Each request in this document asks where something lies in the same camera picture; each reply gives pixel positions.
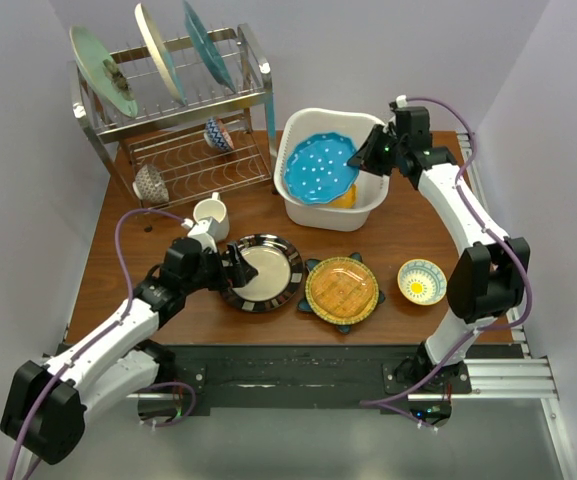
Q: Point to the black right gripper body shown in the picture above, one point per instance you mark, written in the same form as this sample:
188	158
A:
387	155

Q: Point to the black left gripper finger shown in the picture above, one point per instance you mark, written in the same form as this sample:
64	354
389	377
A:
234	256
239	276

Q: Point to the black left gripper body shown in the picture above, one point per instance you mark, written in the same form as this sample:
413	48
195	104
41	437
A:
211	273

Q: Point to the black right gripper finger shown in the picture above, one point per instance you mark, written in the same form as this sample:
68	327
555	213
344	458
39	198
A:
362	159
373	142

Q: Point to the black striped rim plate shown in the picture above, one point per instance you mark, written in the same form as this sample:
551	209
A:
280	272

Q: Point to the yellow polka dot plate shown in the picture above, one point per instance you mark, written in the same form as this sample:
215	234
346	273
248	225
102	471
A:
345	201

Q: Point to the blue polka dot plate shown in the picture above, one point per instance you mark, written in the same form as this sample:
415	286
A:
316	170

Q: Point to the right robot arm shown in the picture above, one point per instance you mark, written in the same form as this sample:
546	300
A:
490	277

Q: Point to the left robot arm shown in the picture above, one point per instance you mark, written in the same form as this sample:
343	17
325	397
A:
45	411

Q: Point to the white plastic bin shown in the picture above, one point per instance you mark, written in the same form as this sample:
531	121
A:
371	190

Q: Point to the white ceramic mug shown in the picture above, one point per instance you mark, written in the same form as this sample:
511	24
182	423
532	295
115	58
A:
214	208

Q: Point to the dark teal star plate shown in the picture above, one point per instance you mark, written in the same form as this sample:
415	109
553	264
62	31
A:
343	327

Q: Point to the grey patterned bowl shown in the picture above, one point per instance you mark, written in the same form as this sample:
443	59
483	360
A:
149	185

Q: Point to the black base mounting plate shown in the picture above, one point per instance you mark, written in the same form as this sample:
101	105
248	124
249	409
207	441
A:
202	378

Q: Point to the yellow woven pattern plate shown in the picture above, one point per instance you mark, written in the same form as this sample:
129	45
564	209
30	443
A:
342	290

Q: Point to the stainless steel dish rack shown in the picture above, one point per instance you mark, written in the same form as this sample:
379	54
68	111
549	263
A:
170	136

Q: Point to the blue zigzag pattern bowl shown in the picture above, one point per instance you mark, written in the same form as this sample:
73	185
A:
217	136

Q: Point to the small bowl yellow sun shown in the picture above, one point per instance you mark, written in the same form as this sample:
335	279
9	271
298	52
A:
422	282

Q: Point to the cream teal plate in rack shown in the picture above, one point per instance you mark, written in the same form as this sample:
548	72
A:
159	53

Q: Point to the pale green plate in rack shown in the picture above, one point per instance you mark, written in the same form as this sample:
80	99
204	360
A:
102	72

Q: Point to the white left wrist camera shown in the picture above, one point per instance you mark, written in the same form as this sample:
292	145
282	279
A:
202	231

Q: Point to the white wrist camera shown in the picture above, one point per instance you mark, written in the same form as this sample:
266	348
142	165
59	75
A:
399	103
202	231

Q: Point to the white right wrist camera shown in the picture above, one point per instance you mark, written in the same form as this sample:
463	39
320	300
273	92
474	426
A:
399	103

